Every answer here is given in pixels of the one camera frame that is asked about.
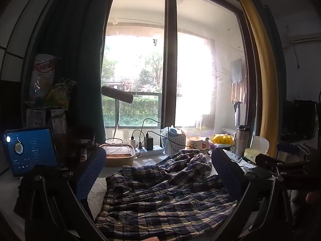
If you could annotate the white wall air conditioner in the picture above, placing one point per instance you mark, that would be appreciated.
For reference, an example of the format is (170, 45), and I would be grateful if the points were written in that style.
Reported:
(308, 36)

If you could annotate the clear plastic bag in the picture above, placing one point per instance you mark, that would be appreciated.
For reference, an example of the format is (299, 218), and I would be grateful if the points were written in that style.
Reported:
(165, 140)

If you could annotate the white and red chip bag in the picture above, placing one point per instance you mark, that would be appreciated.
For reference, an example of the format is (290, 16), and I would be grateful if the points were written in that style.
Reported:
(42, 80)

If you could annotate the person's left hand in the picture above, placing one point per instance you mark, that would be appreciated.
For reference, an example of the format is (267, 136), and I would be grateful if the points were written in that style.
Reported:
(153, 239)

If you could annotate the dark case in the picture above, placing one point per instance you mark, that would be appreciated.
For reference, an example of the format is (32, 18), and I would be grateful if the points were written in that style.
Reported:
(301, 120)

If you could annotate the beige lunch container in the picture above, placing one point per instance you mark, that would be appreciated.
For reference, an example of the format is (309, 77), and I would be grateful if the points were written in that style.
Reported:
(120, 155)

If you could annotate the hanging dark garment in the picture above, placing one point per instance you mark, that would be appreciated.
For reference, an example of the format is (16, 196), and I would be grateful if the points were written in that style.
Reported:
(237, 114)

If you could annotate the hanging blue garment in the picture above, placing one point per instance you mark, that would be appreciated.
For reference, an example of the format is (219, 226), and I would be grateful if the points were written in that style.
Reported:
(237, 71)

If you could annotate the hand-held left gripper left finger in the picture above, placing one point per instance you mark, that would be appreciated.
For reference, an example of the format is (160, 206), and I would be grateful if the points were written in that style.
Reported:
(91, 170)

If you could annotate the steel thermos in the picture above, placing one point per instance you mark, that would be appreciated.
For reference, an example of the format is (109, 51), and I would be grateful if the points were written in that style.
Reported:
(242, 143)

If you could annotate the person's right hand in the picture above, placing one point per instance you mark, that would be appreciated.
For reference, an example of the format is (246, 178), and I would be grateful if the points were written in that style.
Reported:
(314, 197)

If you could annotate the tablet with blue screen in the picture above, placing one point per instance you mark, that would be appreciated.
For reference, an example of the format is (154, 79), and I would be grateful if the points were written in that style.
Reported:
(30, 153)

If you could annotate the desk lamp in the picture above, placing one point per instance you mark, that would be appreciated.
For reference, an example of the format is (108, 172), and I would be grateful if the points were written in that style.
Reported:
(116, 94)

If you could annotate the dark window frame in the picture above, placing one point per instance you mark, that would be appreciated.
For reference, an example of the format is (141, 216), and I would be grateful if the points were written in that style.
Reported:
(170, 55)

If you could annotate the blue bag roll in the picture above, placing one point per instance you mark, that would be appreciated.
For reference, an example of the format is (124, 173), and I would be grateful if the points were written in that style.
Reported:
(174, 131)

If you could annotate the teal curtain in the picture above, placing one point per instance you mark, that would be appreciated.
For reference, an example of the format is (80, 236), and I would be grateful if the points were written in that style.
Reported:
(80, 55)

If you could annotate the hanging beige garment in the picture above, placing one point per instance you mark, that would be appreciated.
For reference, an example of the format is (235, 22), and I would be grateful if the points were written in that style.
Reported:
(238, 93)

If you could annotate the green snack bag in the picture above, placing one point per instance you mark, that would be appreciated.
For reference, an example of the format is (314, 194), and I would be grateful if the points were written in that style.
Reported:
(60, 95)

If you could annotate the tissue pack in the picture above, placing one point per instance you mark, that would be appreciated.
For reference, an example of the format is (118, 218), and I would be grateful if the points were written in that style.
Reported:
(258, 145)

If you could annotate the white paper sheet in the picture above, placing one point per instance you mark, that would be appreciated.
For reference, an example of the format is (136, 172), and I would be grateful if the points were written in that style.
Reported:
(235, 157)

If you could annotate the white power strip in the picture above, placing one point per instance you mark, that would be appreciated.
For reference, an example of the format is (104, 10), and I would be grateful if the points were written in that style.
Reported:
(153, 152)

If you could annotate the yellow packet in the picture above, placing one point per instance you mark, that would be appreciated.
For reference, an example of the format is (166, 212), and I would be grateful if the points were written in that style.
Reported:
(222, 138)

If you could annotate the white charger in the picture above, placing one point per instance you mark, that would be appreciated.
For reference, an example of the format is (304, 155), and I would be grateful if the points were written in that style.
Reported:
(132, 141)

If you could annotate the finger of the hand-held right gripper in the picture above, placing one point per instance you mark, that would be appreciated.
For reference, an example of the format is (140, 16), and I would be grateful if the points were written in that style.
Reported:
(288, 146)
(268, 160)

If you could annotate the black balcony railing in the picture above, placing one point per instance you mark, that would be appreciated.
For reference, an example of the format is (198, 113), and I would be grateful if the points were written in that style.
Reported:
(148, 94)

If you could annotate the white perforated basket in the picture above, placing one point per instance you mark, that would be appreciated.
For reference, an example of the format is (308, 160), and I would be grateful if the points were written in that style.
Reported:
(178, 143)

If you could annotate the large white mug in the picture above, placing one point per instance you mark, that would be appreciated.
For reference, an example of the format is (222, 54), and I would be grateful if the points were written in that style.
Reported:
(195, 144)

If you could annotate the yellow curtain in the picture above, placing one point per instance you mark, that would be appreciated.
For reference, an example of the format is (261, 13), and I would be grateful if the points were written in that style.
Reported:
(263, 67)

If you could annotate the white milk carton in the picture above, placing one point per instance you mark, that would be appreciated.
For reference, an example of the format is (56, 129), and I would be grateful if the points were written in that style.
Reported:
(59, 120)

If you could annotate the white box with bear print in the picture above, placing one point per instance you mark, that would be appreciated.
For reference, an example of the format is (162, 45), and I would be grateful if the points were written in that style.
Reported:
(36, 118)

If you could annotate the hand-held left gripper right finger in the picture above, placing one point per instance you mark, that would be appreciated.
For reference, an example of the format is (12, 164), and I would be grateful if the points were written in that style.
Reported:
(225, 173)

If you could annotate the plaid flannel shirt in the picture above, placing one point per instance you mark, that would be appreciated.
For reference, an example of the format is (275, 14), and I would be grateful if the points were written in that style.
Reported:
(163, 200)

